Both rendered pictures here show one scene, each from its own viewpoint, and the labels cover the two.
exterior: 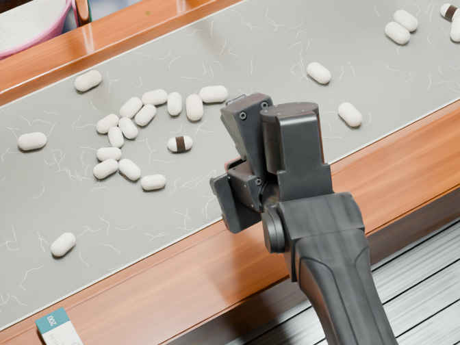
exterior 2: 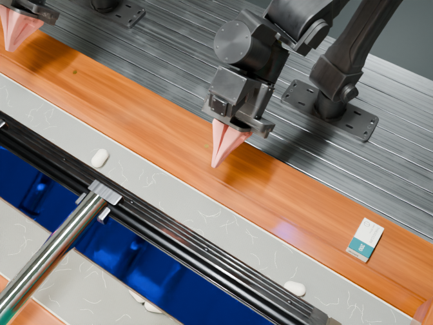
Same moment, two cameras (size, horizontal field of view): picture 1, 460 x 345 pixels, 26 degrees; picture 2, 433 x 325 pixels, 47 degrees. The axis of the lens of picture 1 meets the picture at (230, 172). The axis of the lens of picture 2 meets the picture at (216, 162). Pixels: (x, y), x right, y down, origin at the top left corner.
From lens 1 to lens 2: 0.92 m
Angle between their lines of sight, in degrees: 53
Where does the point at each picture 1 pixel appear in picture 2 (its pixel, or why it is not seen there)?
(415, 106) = (74, 128)
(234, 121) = (247, 83)
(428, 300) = (195, 104)
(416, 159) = (125, 106)
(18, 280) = (334, 307)
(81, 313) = (339, 241)
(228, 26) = not seen: hidden behind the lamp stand
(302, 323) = not seen: hidden behind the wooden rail
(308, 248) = not seen: outside the picture
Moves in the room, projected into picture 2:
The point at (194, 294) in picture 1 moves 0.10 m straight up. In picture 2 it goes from (285, 184) to (293, 153)
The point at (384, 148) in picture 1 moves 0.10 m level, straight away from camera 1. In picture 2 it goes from (123, 126) to (68, 134)
